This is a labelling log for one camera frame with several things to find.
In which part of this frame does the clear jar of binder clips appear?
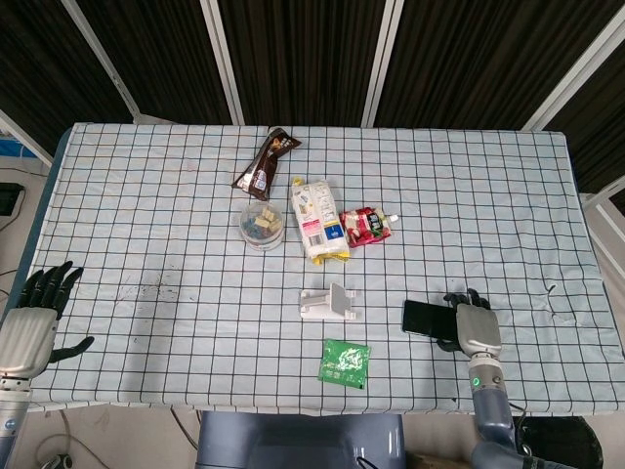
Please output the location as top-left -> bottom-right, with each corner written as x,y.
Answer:
238,200 -> 286,253

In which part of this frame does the white folding phone stand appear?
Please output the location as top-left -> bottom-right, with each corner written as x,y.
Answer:
298,281 -> 357,321

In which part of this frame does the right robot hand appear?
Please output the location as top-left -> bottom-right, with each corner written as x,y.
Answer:
436,287 -> 503,358

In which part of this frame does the brown chocolate snack wrapper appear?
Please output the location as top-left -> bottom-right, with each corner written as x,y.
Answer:
230,126 -> 303,202

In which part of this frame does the green tea sachet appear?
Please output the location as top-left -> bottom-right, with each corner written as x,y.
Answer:
316,338 -> 372,390

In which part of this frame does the white and yellow food pack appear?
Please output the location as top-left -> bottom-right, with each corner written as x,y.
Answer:
290,176 -> 352,266

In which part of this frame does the white partition frame post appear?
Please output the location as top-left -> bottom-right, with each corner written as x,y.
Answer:
199,0 -> 245,126
61,0 -> 143,123
360,0 -> 405,127
580,175 -> 625,268
521,4 -> 625,132
0,107 -> 54,167

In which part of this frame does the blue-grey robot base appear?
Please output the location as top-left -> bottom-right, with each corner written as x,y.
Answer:
196,410 -> 407,469

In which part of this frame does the white black-checked tablecloth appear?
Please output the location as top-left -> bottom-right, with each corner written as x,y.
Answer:
26,121 -> 625,416

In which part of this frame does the black bag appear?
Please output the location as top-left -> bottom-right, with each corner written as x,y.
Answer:
515,415 -> 604,469

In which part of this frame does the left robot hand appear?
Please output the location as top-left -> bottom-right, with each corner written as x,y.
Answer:
0,260 -> 96,381

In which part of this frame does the red spouted drink pouch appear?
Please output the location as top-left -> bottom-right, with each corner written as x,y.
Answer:
338,205 -> 400,249

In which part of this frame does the black box device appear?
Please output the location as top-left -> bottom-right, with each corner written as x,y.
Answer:
0,181 -> 25,219

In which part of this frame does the black smartphone with teal edge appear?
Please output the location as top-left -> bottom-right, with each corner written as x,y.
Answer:
401,299 -> 460,342

